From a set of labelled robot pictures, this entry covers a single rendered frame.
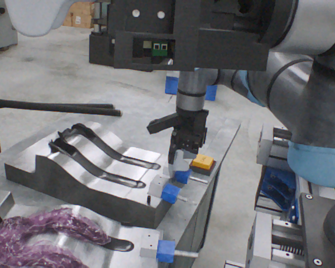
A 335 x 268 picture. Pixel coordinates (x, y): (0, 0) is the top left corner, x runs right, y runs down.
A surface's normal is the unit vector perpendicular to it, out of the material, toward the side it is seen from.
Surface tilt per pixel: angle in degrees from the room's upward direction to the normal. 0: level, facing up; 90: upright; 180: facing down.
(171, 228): 0
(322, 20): 98
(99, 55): 90
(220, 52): 82
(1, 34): 90
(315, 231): 0
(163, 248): 0
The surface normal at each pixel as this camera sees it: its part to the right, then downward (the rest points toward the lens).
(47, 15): 0.40, 0.34
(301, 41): 0.07, 0.92
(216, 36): 0.18, 0.35
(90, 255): 0.55, -0.72
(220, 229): 0.10, -0.88
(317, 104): -0.89, 0.13
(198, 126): -0.36, 0.40
